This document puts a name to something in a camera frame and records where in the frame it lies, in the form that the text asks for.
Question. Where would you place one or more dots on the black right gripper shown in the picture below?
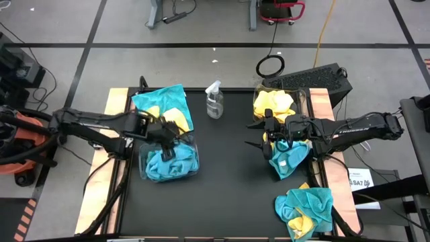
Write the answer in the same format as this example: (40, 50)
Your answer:
(292, 129)

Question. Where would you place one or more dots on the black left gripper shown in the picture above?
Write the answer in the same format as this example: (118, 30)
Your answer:
(164, 132)

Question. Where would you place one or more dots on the blue microfiber towel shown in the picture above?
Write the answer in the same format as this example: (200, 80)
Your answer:
(295, 158)
(158, 171)
(186, 158)
(161, 99)

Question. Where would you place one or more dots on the teal terry microfiber towel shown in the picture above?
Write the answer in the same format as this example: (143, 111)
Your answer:
(312, 201)

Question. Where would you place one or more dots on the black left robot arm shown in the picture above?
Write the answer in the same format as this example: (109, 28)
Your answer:
(97, 119)

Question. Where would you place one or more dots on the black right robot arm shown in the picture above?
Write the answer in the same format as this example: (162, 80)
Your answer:
(352, 131)

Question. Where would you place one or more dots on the clear plastic bin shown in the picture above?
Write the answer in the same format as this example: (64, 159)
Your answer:
(141, 158)
(300, 97)

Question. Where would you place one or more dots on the clear plastic spray bottle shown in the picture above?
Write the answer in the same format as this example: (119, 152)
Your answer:
(215, 104)

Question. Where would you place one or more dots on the black perforated computer tower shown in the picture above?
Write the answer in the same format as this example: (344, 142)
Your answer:
(309, 79)

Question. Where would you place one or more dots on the white paper sheet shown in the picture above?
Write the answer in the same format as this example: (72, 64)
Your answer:
(361, 174)

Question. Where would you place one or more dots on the grey desk leg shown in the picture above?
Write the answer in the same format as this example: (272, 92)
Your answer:
(155, 13)
(252, 17)

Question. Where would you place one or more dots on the red and black cart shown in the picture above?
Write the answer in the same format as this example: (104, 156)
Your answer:
(275, 10)

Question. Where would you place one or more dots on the black power strip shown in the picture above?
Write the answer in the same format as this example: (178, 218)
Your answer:
(174, 17)

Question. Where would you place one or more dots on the orange vacuum cleaner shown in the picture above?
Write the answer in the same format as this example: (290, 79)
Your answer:
(32, 131)

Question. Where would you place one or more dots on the black metal bar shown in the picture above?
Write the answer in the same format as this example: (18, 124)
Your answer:
(389, 190)

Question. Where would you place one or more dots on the grey side table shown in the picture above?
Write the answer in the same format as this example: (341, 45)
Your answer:
(416, 134)

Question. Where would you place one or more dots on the black computer case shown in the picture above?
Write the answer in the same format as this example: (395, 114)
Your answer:
(15, 69)

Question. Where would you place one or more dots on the black metal table frame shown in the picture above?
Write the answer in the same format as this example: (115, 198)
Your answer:
(344, 220)

